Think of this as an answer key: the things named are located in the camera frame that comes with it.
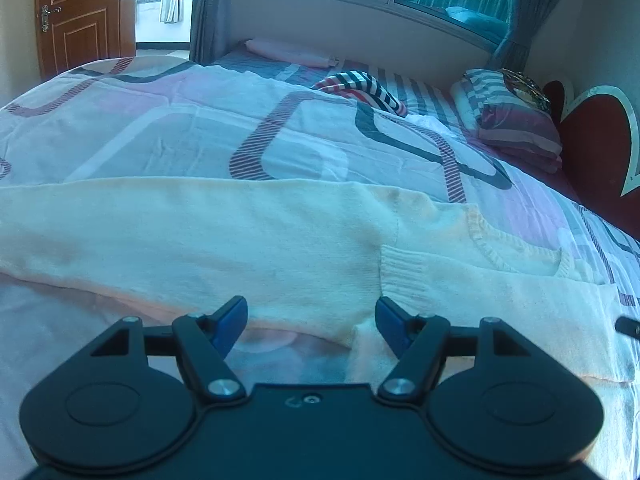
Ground red white scalloped headboard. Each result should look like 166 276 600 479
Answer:
544 78 639 237

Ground pink small pillow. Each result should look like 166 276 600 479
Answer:
245 38 338 68

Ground grey curtain left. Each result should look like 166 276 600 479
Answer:
189 0 231 65

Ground grey curtain right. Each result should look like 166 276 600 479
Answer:
487 0 560 72

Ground red black striped cloth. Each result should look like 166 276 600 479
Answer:
312 70 408 117

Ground striped purple pillow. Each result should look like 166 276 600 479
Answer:
450 70 563 174

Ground teal cushion on sill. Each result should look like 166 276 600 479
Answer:
446 6 509 44

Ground cream knit sweater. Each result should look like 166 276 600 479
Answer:
1 178 639 384

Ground striped bed sheet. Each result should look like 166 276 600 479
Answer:
215 46 579 203

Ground brown wooden door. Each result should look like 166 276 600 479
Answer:
35 0 136 80

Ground patterned pastel quilt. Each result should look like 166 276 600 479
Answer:
1 58 639 479

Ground dark patterned item on pillow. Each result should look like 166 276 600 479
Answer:
499 68 551 114

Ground grey curtain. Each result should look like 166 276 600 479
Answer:
189 0 231 65
487 0 560 72

